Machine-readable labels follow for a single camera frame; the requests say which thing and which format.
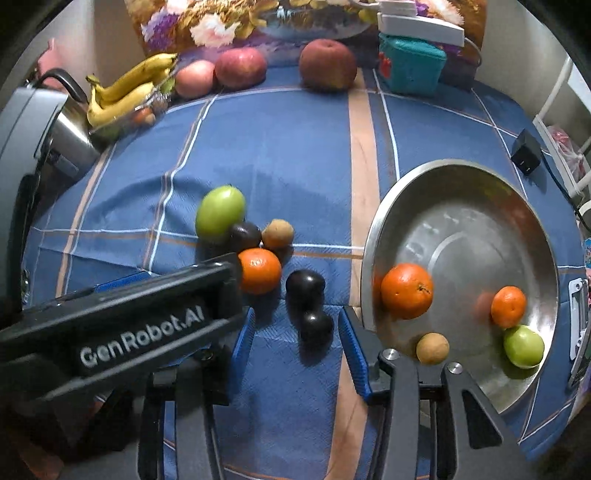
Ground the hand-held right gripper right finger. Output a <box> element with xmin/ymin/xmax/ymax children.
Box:
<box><xmin>338</xmin><ymin>306</ymin><xmax>525</xmax><ymax>480</ymax></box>

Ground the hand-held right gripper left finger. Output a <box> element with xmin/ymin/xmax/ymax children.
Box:
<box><xmin>137</xmin><ymin>306</ymin><xmax>256</xmax><ymax>480</ymax></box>

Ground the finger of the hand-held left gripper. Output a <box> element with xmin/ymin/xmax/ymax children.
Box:
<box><xmin>91</xmin><ymin>270</ymin><xmax>155</xmax><ymax>296</ymax></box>

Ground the dark purple plum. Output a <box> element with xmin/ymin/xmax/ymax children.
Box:
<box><xmin>285</xmin><ymin>270</ymin><xmax>326</xmax><ymax>309</ymax></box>
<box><xmin>299</xmin><ymin>308</ymin><xmax>334</xmax><ymax>344</ymax></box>
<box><xmin>228</xmin><ymin>222</ymin><xmax>262</xmax><ymax>254</ymax></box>

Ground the orange tangerine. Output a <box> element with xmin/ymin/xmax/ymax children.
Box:
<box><xmin>238</xmin><ymin>248</ymin><xmax>282</xmax><ymax>296</ymax></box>
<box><xmin>380</xmin><ymin>263</ymin><xmax>435</xmax><ymax>320</ymax></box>
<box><xmin>490</xmin><ymin>285</ymin><xmax>527</xmax><ymax>329</ymax></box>

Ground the brown kiwi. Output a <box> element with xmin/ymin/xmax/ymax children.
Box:
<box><xmin>416</xmin><ymin>332</ymin><xmax>450</xmax><ymax>365</ymax></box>
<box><xmin>261</xmin><ymin>219</ymin><xmax>295</xmax><ymax>250</ymax></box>

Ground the oval green jujube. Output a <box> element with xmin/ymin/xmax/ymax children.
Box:
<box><xmin>195</xmin><ymin>185</ymin><xmax>247</xmax><ymax>244</ymax></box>

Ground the round stainless steel plate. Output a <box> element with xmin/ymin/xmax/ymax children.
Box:
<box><xmin>360</xmin><ymin>159</ymin><xmax>560</xmax><ymax>414</ymax></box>

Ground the round green jujube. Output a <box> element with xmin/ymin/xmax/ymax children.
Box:
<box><xmin>503</xmin><ymin>324</ymin><xmax>545</xmax><ymax>369</ymax></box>

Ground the stainless steel kettle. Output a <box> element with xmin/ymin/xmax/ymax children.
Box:
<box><xmin>28</xmin><ymin>68</ymin><xmax>101</xmax><ymax>182</ymax></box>

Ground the clear plastic tray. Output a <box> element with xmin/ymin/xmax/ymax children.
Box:
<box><xmin>89</xmin><ymin>88</ymin><xmax>171</xmax><ymax>143</ymax></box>

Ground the yellow banana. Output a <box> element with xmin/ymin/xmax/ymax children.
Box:
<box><xmin>87</xmin><ymin>82</ymin><xmax>156</xmax><ymax>128</ymax></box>
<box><xmin>85</xmin><ymin>52</ymin><xmax>179</xmax><ymax>106</ymax></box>

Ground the blue plaid tablecloth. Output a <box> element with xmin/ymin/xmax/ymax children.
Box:
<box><xmin>21</xmin><ymin>65</ymin><xmax>585</xmax><ymax>480</ymax></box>

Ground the pink apple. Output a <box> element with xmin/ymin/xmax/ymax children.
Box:
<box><xmin>174</xmin><ymin>60</ymin><xmax>217</xmax><ymax>99</ymax></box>

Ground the white phone stand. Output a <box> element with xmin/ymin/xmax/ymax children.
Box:
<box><xmin>567</xmin><ymin>277</ymin><xmax>591</xmax><ymax>388</ymax></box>

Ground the black power adapter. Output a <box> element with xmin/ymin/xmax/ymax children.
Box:
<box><xmin>510</xmin><ymin>128</ymin><xmax>543</xmax><ymax>176</ymax></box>

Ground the floral painting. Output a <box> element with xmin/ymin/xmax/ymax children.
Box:
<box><xmin>124</xmin><ymin>0</ymin><xmax>488</xmax><ymax>65</ymax></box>

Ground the dark red apple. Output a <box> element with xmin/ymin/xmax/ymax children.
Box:
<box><xmin>299</xmin><ymin>39</ymin><xmax>358</xmax><ymax>92</ymax></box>

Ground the teal plastic box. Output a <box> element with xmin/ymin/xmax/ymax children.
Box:
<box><xmin>378</xmin><ymin>33</ymin><xmax>448</xmax><ymax>97</ymax></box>

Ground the clear plastic bag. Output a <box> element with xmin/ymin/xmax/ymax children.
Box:
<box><xmin>545</xmin><ymin>127</ymin><xmax>591</xmax><ymax>181</ymax></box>

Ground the clear glass container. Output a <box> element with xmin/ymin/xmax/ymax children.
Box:
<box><xmin>436</xmin><ymin>37</ymin><xmax>484</xmax><ymax>90</ymax></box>

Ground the white plastic shelf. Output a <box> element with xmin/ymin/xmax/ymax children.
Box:
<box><xmin>531</xmin><ymin>60</ymin><xmax>591</xmax><ymax>204</ymax></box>

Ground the white gooseneck desk lamp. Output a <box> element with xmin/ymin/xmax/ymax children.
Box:
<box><xmin>351</xmin><ymin>0</ymin><xmax>466</xmax><ymax>47</ymax></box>

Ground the black power cable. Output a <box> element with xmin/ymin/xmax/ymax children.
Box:
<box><xmin>538</xmin><ymin>148</ymin><xmax>591</xmax><ymax>232</ymax></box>

